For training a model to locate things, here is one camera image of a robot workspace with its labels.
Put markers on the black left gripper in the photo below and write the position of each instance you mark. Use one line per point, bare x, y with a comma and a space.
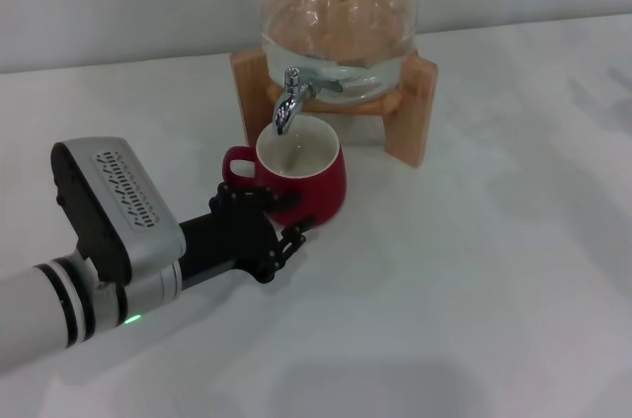
227, 245

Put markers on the red ceramic cup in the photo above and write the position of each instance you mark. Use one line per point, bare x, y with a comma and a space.
316, 191

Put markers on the chrome faucet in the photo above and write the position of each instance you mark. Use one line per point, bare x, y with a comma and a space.
286, 107

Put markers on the wooden dispenser stand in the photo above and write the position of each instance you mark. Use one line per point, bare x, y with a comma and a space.
412, 111

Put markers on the glass water dispenser jar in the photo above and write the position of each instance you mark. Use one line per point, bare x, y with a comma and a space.
340, 18

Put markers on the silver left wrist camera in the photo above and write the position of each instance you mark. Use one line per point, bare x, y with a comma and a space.
123, 200

